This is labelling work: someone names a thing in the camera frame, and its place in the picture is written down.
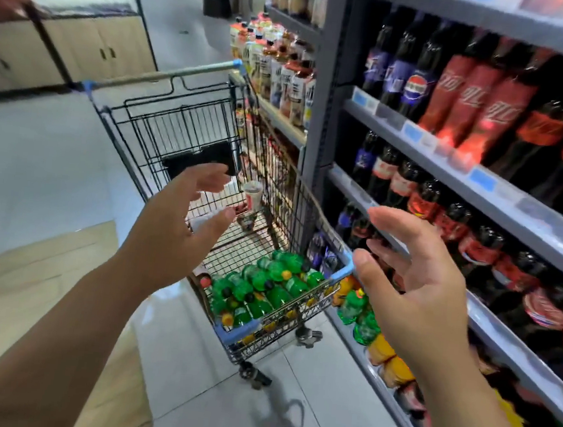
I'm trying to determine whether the row of orange-cap tea bottles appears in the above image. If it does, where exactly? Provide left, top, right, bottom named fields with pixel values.
left=220, top=9, right=324, bottom=131

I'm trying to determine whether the person's right forearm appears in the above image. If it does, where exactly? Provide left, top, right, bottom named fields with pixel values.
left=409, top=351, right=552, bottom=427

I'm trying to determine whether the row of orange soda bottles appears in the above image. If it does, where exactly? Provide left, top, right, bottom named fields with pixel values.
left=324, top=275, right=427, bottom=391

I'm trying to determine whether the white packet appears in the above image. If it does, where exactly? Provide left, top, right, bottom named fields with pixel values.
left=186, top=206, right=235, bottom=237

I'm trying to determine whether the white paper cup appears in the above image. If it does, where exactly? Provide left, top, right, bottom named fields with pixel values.
left=239, top=179, right=266, bottom=216

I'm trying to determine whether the small blue-label cola bottle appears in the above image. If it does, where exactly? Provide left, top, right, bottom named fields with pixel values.
left=351, top=129, right=385, bottom=189
left=333, top=201, right=360, bottom=244

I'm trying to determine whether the grey metal shelf unit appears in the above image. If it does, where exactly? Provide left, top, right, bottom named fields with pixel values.
left=224, top=0, right=563, bottom=427

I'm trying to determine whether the light wooden cabinet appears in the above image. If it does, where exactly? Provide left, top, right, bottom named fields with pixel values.
left=0, top=0, right=163, bottom=116

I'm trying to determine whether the person's right hand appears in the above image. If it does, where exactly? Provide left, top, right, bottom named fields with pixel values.
left=341, top=203, right=483, bottom=384

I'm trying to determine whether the pile of green soda bottles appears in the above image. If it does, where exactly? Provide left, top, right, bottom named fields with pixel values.
left=205, top=243, right=332, bottom=341

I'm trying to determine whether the large blue-label cola bottle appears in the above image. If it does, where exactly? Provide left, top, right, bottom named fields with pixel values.
left=380, top=10, right=434, bottom=112
left=399, top=17, right=455, bottom=126
left=360, top=3, right=406, bottom=101

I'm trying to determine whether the row of large red-label cola bottles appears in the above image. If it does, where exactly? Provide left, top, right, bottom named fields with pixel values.
left=410, top=26, right=563, bottom=221

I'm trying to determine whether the black wire shopping cart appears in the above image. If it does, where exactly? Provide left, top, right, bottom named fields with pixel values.
left=54, top=45, right=375, bottom=399

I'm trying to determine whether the person's left hand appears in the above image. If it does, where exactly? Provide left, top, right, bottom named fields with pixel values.
left=119, top=156, right=241, bottom=307

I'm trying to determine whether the person's left forearm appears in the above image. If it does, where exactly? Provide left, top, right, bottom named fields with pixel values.
left=0, top=238, right=159, bottom=427

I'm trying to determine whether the green soda bottle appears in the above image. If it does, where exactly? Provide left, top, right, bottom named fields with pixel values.
left=351, top=307, right=384, bottom=348
left=336, top=287, right=370, bottom=328

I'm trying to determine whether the row of small red-label cola bottles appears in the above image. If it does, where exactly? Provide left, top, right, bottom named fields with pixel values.
left=352, top=145, right=563, bottom=365

